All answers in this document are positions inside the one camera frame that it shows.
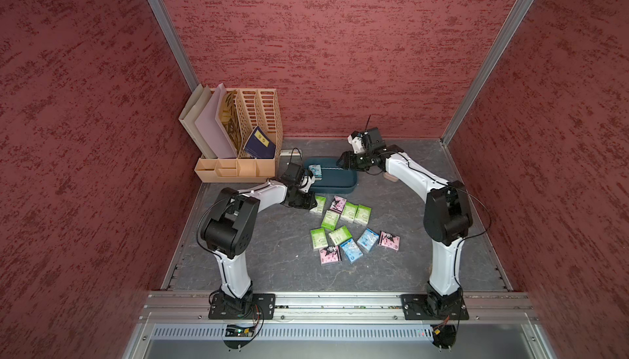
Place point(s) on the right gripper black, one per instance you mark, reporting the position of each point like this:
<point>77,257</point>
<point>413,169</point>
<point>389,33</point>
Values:
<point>350,162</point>

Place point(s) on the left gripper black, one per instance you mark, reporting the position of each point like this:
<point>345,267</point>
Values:
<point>308,204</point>

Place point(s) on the green tissue pack top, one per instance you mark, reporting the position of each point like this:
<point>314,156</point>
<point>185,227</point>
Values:
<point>320,205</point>

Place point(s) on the green tissue pack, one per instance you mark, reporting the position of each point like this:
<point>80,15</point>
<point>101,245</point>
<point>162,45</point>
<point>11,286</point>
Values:
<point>320,205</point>
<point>349,212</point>
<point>362,215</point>
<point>330,220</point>
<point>319,239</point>
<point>340,235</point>

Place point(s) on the blue tissue pack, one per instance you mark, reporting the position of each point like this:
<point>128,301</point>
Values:
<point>351,250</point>
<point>368,240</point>
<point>316,171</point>

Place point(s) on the teal storage box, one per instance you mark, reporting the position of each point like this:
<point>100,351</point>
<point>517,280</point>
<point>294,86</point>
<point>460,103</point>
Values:
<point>335,180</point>

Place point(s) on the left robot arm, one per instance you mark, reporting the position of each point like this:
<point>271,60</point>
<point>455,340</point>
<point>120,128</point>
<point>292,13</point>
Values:
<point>226,228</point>

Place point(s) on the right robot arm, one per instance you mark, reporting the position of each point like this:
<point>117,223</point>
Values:
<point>447,219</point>

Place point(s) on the pink case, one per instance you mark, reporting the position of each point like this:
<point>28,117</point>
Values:
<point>390,177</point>

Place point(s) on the pink tissue pack top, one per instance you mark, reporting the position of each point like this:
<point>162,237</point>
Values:
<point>338,204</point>

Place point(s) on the pink tissue pack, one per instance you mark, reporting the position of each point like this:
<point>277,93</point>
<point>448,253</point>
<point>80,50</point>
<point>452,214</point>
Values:
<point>338,204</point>
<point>330,255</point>
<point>389,241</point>

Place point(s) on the white stapler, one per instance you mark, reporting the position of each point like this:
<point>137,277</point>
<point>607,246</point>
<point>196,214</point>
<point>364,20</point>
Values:
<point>288,153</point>

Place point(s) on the navy blue book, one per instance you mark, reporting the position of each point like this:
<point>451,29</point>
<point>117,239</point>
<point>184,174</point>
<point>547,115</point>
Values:
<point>259,145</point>

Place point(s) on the pink tissue pack bottom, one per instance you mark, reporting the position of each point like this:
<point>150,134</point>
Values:
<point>330,255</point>

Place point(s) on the blue tissue pack bottom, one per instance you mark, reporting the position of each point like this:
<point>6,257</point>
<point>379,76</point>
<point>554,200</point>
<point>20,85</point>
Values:
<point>351,250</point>

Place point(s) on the pink tissue pack right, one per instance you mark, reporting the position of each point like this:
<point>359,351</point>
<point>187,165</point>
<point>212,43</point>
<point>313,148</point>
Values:
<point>389,241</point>

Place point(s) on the beige file organizer rack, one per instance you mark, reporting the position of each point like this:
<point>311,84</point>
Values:
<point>242,128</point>

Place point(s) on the pink folder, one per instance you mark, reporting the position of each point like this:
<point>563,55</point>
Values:
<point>211,129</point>

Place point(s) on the gold patterned book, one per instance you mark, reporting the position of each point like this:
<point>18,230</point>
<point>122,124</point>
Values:
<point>228,116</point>

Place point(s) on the left circuit board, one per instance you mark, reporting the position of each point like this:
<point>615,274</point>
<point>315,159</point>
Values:
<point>241,332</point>

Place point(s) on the right corner aluminium profile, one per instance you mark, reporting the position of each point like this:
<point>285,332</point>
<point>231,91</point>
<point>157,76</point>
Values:
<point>511,24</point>

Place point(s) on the corner aluminium profile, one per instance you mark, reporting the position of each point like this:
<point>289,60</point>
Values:
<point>173,40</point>
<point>511,24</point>

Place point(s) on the left corner aluminium profile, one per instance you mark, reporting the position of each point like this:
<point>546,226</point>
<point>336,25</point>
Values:
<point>173,40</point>

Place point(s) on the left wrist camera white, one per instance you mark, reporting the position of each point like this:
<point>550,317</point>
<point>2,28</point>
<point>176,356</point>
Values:
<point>308,180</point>

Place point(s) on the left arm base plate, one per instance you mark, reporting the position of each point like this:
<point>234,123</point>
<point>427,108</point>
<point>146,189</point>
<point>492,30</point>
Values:
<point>260,305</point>

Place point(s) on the aluminium front rail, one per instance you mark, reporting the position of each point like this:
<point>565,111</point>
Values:
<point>485,308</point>

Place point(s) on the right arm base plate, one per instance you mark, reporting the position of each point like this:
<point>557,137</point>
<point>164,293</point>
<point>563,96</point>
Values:
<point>417,306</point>

